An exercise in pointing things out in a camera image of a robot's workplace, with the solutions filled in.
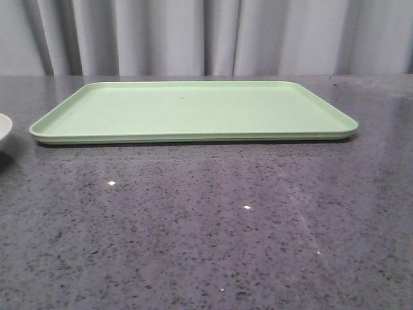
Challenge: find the cream round plate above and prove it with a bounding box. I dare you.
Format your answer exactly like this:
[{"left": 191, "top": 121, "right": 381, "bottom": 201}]
[{"left": 0, "top": 113, "right": 13, "bottom": 150}]

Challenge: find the green rectangular tray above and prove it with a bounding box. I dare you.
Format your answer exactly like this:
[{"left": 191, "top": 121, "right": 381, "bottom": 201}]
[{"left": 30, "top": 81, "right": 358, "bottom": 145}]

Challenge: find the grey curtain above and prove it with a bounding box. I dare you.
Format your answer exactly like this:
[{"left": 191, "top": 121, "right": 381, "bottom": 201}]
[{"left": 1, "top": 1, "right": 412, "bottom": 76}]

